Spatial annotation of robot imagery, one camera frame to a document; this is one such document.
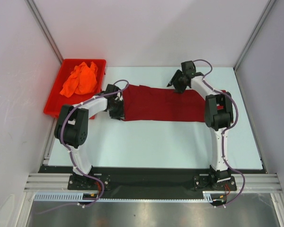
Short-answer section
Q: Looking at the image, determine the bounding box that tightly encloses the left corner aluminium post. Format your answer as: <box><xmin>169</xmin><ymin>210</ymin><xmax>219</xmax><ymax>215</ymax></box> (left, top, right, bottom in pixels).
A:
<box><xmin>25</xmin><ymin>0</ymin><xmax>63</xmax><ymax>64</ymax></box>

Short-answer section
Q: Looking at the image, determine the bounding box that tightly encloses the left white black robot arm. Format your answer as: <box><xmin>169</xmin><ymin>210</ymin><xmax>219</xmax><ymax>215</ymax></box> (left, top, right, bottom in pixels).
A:
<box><xmin>54</xmin><ymin>84</ymin><xmax>125</xmax><ymax>189</ymax></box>

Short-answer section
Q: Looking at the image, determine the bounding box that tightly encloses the dark red t shirt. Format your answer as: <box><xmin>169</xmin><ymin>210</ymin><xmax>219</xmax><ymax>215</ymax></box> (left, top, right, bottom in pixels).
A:
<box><xmin>119</xmin><ymin>84</ymin><xmax>232</xmax><ymax>123</ymax></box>

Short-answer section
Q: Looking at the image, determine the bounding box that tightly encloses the slotted grey cable duct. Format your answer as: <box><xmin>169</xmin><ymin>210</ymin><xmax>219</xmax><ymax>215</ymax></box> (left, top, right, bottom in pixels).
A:
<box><xmin>34</xmin><ymin>192</ymin><xmax>226</xmax><ymax>206</ymax></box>

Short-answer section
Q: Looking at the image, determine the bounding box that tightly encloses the orange t shirt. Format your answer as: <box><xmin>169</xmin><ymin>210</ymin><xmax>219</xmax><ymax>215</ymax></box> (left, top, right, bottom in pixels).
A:
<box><xmin>60</xmin><ymin>62</ymin><xmax>98</xmax><ymax>98</ymax></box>

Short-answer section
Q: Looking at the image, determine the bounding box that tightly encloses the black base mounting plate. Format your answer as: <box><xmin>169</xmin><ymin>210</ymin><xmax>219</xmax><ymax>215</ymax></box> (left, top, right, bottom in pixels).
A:
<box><xmin>37</xmin><ymin>166</ymin><xmax>267</xmax><ymax>200</ymax></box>

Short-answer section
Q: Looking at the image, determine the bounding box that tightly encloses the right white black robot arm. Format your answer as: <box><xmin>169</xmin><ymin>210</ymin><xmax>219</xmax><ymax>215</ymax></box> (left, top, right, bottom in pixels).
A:
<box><xmin>167</xmin><ymin>61</ymin><xmax>238</xmax><ymax>190</ymax></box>

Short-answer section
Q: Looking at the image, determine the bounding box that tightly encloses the red plastic bin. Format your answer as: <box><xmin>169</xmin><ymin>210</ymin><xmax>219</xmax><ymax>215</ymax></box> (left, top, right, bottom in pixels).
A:
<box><xmin>44</xmin><ymin>59</ymin><xmax>107</xmax><ymax>118</ymax></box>

